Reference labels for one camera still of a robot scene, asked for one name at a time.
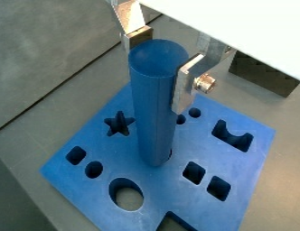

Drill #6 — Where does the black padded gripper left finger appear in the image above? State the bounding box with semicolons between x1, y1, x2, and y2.
106;0;153;52

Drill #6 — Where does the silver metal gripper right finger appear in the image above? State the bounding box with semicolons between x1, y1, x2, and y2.
170;32;233;115

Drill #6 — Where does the blue round cylinder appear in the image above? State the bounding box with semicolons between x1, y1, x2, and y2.
129;39;189;166

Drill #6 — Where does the blue shape sorting board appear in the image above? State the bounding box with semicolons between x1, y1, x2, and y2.
40;88;276;231

